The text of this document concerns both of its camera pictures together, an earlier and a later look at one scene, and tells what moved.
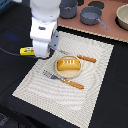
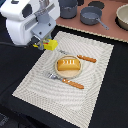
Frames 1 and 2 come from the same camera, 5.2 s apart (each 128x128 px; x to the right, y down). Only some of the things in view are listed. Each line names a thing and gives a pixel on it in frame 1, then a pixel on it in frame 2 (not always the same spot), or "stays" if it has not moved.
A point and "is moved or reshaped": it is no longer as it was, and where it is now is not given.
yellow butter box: x=27 y=50 is moved or reshaped
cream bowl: x=121 y=19 stays
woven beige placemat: x=67 y=84 stays
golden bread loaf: x=68 y=64 stays
